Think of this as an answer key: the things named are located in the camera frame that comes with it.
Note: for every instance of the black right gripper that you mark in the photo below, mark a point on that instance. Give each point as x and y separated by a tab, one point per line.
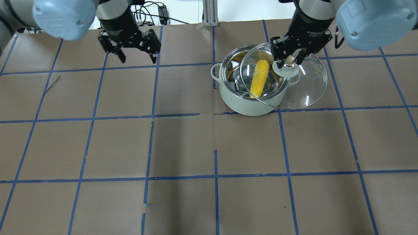
307	23

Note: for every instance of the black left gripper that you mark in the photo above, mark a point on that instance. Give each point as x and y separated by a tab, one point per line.
120	23

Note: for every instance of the yellow corn cob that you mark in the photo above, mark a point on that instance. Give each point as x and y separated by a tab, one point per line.
259	78

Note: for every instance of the glass pot lid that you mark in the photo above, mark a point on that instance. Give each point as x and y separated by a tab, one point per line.
294	86

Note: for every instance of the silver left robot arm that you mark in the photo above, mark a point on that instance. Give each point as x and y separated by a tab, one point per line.
71	19

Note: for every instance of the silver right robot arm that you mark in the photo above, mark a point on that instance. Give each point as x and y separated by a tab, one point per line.
365	25

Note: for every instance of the pale green cooking pot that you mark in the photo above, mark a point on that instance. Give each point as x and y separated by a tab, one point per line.
234	75

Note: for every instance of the black power adapter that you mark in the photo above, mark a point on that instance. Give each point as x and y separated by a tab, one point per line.
163	14

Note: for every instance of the aluminium frame post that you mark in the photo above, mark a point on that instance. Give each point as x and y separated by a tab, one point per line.
210	13

